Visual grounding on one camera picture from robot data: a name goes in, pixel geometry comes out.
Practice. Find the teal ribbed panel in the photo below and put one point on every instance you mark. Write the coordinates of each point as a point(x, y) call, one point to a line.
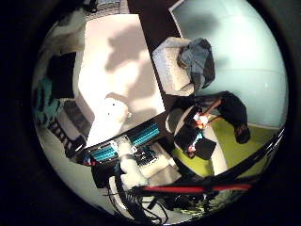
point(141, 136)

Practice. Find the red and black bar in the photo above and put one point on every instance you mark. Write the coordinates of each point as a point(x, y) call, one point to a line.
point(188, 189)

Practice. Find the open black laptop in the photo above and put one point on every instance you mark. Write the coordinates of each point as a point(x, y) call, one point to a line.
point(189, 136)

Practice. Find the patterned armchair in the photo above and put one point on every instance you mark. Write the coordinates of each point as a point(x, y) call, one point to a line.
point(171, 67)

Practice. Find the teal patterned rug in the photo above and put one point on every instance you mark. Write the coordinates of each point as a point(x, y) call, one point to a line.
point(45, 100)

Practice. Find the lime green partition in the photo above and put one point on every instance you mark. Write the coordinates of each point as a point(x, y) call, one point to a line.
point(238, 147)

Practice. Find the person in dark clothes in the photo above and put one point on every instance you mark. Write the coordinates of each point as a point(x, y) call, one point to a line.
point(233, 111)

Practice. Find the crumpled jacket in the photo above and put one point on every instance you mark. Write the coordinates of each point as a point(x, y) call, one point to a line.
point(199, 61)

